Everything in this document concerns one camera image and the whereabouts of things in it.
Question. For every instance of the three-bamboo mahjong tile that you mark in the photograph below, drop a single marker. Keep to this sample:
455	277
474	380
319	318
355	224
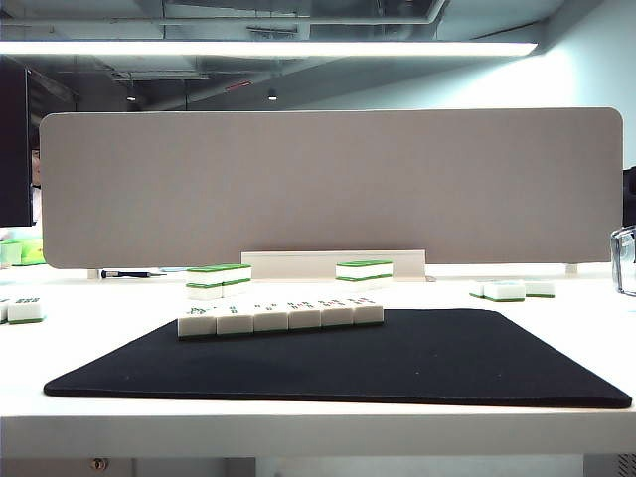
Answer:
270	322

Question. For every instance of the two-bamboo mahjong tile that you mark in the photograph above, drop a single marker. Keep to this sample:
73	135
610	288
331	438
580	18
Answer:
234	324

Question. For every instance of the bird print mahjong tile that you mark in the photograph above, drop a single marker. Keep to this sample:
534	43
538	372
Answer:
196	326

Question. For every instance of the white printed mahjong tile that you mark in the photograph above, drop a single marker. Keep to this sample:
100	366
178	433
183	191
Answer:
2	310

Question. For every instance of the black mouse mat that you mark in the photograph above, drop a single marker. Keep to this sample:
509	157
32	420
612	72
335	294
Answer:
323	363

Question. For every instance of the red ceiling sign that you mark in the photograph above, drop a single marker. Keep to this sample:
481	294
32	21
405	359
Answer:
238	85

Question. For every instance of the fabric desk divider panel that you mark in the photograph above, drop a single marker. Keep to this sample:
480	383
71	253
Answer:
149	189

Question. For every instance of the black screwdriver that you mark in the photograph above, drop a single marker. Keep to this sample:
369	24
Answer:
124	273

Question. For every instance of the white divider foot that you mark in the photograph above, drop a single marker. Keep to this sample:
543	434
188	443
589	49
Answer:
93	273
572	268

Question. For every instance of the long ceiling light strip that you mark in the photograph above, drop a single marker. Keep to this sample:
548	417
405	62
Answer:
149	48

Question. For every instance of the green white package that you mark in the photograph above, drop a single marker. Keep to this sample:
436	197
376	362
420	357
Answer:
34	251
10	253

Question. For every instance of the clear plastic mug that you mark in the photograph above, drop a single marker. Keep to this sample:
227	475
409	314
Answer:
623	258

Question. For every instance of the metal bolt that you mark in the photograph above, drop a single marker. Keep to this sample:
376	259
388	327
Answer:
99	463

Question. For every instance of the black office chair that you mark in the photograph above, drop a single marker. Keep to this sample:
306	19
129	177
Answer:
630	194

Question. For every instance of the black monitor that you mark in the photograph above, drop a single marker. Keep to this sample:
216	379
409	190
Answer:
15	149

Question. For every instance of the grey ceiling duct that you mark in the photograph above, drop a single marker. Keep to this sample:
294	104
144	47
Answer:
223	10

